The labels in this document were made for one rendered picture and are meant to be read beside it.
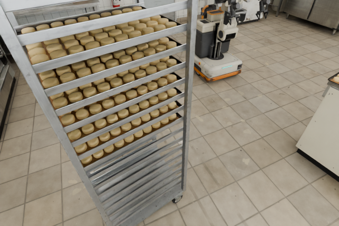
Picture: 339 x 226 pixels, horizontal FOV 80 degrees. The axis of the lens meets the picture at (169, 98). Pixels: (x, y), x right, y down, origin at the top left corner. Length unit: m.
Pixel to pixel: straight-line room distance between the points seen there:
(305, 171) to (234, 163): 0.67
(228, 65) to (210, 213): 2.06
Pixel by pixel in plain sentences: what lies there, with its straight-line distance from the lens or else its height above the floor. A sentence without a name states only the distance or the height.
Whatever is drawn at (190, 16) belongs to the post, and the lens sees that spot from 0.88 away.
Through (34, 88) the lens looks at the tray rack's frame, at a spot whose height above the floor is 1.46.
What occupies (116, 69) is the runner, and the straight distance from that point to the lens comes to 0.80.
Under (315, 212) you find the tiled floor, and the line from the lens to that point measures 2.27.
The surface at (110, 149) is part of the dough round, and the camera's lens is 1.10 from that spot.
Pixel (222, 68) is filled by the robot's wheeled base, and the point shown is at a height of 0.25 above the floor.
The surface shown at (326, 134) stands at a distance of 2.28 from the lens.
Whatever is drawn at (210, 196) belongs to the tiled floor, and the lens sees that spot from 2.03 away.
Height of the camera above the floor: 1.81
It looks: 39 degrees down
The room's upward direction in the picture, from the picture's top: 1 degrees counter-clockwise
